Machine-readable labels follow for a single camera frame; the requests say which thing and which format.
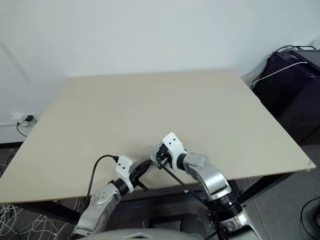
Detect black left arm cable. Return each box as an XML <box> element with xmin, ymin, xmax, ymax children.
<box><xmin>84</xmin><ymin>155</ymin><xmax>120</xmax><ymax>209</ymax></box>

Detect black round floor base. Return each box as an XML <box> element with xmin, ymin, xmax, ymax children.
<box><xmin>299</xmin><ymin>196</ymin><xmax>320</xmax><ymax>240</ymax></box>

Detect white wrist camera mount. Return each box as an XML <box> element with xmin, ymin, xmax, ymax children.
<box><xmin>115</xmin><ymin>155</ymin><xmax>135</xmax><ymax>194</ymax></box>
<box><xmin>160</xmin><ymin>132</ymin><xmax>189</xmax><ymax>172</ymax></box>

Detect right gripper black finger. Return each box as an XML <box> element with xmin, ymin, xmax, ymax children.
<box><xmin>154</xmin><ymin>157</ymin><xmax>168</xmax><ymax>168</ymax></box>

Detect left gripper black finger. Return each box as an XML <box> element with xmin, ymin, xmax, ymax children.
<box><xmin>134</xmin><ymin>160</ymin><xmax>151</xmax><ymax>173</ymax></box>
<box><xmin>136</xmin><ymin>163</ymin><xmax>152</xmax><ymax>176</ymax></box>

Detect grey robot torso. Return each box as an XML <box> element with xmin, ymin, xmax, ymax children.
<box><xmin>86</xmin><ymin>228</ymin><xmax>202</xmax><ymax>240</ymax></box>

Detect black table frame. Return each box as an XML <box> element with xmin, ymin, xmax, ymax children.
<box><xmin>21</xmin><ymin>172</ymin><xmax>296</xmax><ymax>225</ymax></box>

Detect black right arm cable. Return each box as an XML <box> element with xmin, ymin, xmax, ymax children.
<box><xmin>158</xmin><ymin>164</ymin><xmax>227</xmax><ymax>240</ymax></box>

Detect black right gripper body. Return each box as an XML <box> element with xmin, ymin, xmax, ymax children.
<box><xmin>156</xmin><ymin>144</ymin><xmax>176</xmax><ymax>171</ymax></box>

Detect black cable on cabinet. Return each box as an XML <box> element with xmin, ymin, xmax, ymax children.
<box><xmin>271</xmin><ymin>45</ymin><xmax>318</xmax><ymax>55</ymax></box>

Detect silver motor end cap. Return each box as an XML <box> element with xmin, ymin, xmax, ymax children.
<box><xmin>148</xmin><ymin>143</ymin><xmax>162</xmax><ymax>161</ymax></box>

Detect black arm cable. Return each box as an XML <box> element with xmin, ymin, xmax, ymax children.
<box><xmin>158</xmin><ymin>164</ymin><xmax>227</xmax><ymax>240</ymax></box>
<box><xmin>84</xmin><ymin>155</ymin><xmax>120</xmax><ymax>209</ymax></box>

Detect white tangled floor cables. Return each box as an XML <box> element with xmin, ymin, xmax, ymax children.
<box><xmin>0</xmin><ymin>198</ymin><xmax>82</xmax><ymax>240</ymax></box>

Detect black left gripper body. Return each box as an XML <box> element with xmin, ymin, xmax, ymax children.
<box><xmin>128</xmin><ymin>167</ymin><xmax>150</xmax><ymax>193</ymax></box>

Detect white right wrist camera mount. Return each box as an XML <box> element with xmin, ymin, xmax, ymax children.
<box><xmin>160</xmin><ymin>132</ymin><xmax>189</xmax><ymax>172</ymax></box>

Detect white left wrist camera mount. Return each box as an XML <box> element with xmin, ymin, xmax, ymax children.
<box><xmin>115</xmin><ymin>155</ymin><xmax>135</xmax><ymax>194</ymax></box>

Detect black cabinet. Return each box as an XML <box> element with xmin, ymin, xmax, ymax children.
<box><xmin>250</xmin><ymin>49</ymin><xmax>320</xmax><ymax>145</ymax></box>

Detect white wall socket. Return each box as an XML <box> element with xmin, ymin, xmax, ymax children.
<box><xmin>10</xmin><ymin>113</ymin><xmax>39</xmax><ymax>128</ymax></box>

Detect white cable on cabinet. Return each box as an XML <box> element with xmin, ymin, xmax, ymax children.
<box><xmin>251</xmin><ymin>60</ymin><xmax>316</xmax><ymax>89</ymax></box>

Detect black adapter cable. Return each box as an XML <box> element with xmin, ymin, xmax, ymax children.
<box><xmin>16</xmin><ymin>120</ymin><xmax>29</xmax><ymax>138</ymax></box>

